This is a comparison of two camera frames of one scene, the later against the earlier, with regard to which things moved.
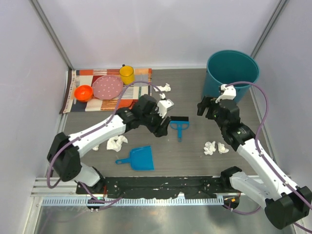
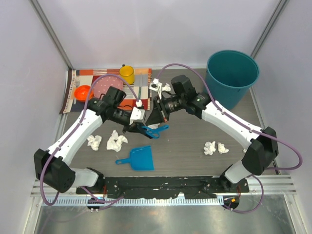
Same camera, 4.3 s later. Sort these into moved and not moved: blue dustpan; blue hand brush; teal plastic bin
Moved: blue hand brush
Not moved: blue dustpan; teal plastic bin
